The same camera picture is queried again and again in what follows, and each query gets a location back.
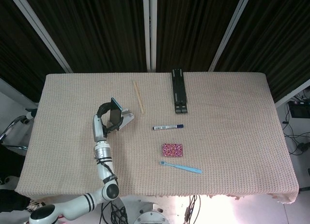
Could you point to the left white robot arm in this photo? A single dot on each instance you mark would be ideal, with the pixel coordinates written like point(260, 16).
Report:
point(104, 168)

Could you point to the black folding laptop stand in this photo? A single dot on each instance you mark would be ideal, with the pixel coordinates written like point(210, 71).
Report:
point(179, 93)

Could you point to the black smartphone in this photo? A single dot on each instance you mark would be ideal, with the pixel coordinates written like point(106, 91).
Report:
point(115, 113)

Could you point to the light blue toothbrush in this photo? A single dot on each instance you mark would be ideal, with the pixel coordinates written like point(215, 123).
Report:
point(184, 168)

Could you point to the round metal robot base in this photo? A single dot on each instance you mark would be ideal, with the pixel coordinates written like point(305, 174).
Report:
point(151, 216)

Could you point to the white partition base rail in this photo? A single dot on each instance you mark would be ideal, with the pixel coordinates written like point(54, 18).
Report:
point(293, 94)
point(17, 94)

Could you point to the wooden chopstick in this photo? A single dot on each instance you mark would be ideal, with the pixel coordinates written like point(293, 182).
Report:
point(137, 96)

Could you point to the blue capped whiteboard marker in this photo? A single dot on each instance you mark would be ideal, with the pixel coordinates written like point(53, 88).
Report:
point(164, 127)

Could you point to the red patterned card deck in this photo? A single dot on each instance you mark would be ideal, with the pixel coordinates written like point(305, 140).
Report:
point(172, 150)

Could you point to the chrome frame chair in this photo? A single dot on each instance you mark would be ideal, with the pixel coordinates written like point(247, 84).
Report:
point(30, 115)

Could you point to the beige waffle tablecloth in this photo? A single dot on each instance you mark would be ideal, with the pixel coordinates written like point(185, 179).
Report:
point(218, 136)

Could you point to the dark curtain panel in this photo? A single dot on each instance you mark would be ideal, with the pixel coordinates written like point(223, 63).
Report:
point(278, 39)
point(14, 52)
point(97, 27)
point(189, 27)

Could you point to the black box device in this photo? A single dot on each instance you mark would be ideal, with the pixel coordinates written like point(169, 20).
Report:
point(296, 110)

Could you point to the white partition post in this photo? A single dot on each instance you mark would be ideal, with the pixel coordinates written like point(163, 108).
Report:
point(227, 32)
point(41, 32)
point(146, 27)

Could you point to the white folding phone stand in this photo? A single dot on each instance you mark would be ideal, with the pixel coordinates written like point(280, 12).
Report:
point(127, 117)

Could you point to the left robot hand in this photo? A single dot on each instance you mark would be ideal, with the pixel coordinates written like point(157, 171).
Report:
point(98, 127)

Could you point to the black bag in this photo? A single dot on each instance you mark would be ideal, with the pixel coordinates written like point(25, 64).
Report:
point(12, 199)

